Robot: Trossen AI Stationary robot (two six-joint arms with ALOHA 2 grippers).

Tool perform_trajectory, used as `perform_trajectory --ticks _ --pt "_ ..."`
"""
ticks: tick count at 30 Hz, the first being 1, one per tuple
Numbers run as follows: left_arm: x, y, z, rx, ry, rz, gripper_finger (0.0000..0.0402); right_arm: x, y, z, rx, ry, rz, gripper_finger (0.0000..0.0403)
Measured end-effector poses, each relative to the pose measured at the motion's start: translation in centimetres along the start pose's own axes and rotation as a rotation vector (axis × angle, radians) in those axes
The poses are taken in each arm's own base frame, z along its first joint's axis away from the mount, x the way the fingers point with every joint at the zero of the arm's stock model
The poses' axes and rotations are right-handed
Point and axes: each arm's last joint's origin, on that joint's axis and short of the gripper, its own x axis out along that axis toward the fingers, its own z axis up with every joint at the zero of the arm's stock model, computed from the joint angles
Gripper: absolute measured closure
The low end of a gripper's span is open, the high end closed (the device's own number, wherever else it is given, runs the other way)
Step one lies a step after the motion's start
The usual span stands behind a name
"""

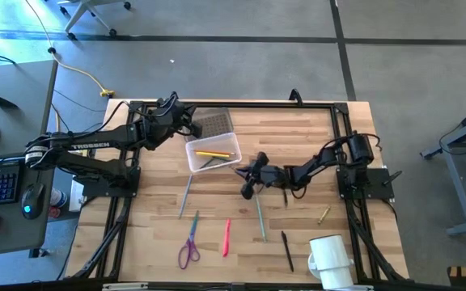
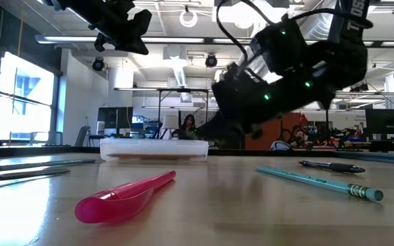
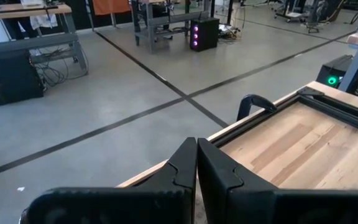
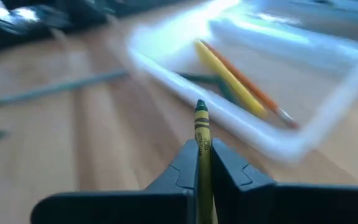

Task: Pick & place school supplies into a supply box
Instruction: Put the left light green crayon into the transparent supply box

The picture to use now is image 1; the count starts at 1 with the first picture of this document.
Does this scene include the black aluminium table frame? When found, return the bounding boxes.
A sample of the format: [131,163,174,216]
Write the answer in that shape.
[69,99,410,284]

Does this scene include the pink pen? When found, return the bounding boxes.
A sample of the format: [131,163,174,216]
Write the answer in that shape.
[222,217,232,259]

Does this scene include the grey metal stand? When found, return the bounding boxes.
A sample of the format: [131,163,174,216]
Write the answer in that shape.
[420,100,466,237]

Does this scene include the white office chair base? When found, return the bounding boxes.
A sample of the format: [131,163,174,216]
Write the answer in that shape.
[57,0,133,41]

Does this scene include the white and blue can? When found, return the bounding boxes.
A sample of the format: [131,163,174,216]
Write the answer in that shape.
[49,188,69,209]

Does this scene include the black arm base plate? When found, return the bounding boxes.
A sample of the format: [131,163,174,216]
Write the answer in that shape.
[336,167,396,200]
[81,167,142,199]

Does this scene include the yellow extension cord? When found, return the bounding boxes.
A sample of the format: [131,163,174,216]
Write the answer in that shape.
[23,0,117,100]

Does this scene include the black computer mouse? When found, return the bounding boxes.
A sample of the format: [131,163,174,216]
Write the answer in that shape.
[20,182,47,221]

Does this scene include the light grey desk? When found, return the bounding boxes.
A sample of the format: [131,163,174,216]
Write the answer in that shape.
[0,59,59,158]

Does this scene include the flat black bar piece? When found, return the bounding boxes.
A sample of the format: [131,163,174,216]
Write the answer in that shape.
[0,94,19,110]

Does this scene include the dull green pencil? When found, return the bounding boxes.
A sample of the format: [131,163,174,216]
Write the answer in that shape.
[178,174,194,220]

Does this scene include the grey translucent box lid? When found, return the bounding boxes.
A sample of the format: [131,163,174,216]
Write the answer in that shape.
[184,107,235,143]

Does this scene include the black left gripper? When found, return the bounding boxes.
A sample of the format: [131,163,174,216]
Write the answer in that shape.
[143,96,204,149]

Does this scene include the teal pencil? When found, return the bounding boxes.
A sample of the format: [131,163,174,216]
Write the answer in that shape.
[254,194,268,243]

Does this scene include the dark slim pen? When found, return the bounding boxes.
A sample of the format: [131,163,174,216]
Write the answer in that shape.
[280,230,295,273]

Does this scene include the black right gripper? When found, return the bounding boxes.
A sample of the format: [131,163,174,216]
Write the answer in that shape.
[234,151,290,201]

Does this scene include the orange pencil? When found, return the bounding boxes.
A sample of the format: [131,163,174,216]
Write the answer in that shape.
[193,149,237,156]

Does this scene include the white bracket at table edge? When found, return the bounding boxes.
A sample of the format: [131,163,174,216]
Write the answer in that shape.
[102,281,150,291]

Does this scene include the black lever handle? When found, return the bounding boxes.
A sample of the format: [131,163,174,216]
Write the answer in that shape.
[382,169,403,188]

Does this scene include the clear plastic supply box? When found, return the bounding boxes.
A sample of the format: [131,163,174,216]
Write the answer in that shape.
[184,132,243,174]

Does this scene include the white paper sheet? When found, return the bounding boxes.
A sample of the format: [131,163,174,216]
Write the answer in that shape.
[68,179,84,213]

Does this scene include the dark grey desk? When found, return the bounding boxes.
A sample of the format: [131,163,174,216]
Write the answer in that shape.
[0,153,56,259]

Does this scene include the purple and teal scissors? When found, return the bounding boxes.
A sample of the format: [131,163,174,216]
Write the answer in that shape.
[177,209,201,271]

